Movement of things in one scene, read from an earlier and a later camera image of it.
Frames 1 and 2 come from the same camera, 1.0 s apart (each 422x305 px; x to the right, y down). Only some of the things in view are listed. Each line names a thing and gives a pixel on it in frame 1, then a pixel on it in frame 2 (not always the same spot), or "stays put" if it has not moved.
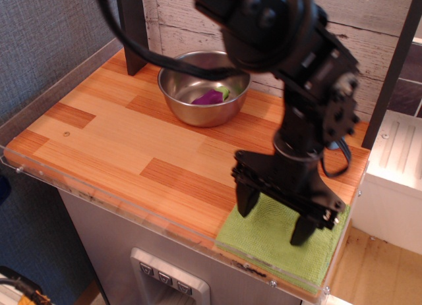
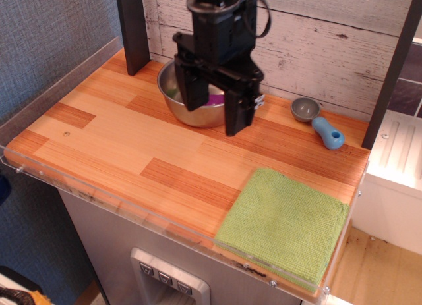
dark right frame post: [410, 20] stays put
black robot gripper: [290, 178] to [223, 43]
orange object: [24, 300] to [40, 299]
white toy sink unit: [389, 204] stays put
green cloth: [264, 236] stays put
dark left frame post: [132, 16] stays put
